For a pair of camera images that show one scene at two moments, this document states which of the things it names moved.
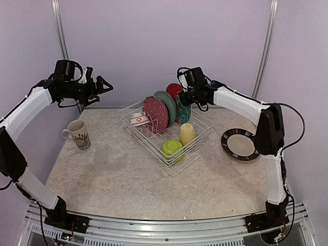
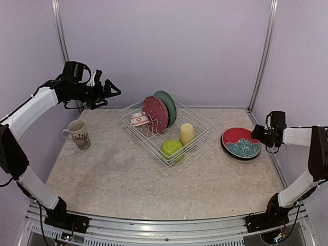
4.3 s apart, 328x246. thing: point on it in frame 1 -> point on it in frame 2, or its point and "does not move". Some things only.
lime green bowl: [172, 149] does not move
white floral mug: [77, 130] does not move
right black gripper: [186, 101] -> [257, 134]
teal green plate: [170, 105] does not move
